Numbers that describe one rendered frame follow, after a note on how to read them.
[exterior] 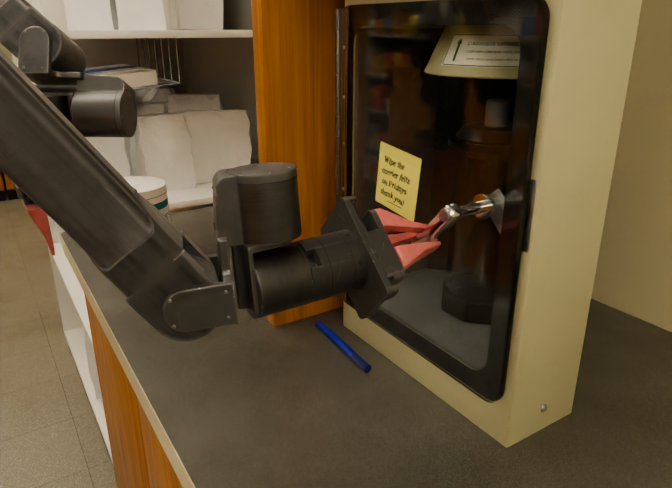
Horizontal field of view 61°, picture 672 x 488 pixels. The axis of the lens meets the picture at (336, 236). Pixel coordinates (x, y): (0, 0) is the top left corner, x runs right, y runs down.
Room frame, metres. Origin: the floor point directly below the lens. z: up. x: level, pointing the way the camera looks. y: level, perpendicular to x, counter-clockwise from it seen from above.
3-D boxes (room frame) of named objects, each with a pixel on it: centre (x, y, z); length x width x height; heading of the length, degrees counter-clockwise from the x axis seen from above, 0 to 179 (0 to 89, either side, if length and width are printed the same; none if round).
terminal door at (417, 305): (0.62, -0.09, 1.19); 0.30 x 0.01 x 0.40; 32
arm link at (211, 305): (0.44, 0.09, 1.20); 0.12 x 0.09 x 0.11; 106
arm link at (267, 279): (0.45, 0.05, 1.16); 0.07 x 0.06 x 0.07; 121
